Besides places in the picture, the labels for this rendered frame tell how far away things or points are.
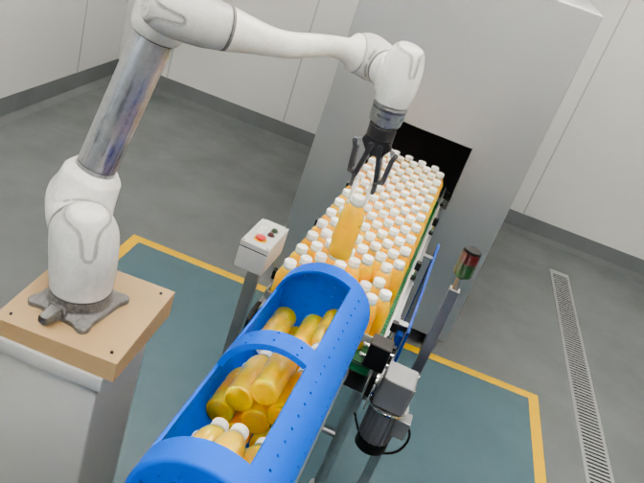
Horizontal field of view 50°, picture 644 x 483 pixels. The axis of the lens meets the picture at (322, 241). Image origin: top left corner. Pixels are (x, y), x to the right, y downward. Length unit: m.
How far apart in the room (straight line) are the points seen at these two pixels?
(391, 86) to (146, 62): 0.59
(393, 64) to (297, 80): 4.53
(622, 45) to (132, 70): 4.85
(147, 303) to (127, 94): 0.54
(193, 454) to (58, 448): 0.73
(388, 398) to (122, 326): 0.94
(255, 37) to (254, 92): 4.82
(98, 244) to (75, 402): 0.41
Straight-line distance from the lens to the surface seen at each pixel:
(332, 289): 2.00
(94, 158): 1.81
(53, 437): 1.96
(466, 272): 2.36
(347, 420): 2.77
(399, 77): 1.75
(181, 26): 1.52
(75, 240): 1.68
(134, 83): 1.73
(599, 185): 6.36
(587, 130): 6.20
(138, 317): 1.84
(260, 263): 2.24
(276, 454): 1.39
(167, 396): 3.22
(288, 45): 1.63
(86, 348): 1.74
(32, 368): 1.85
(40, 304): 1.83
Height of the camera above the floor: 2.17
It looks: 27 degrees down
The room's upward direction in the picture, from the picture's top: 20 degrees clockwise
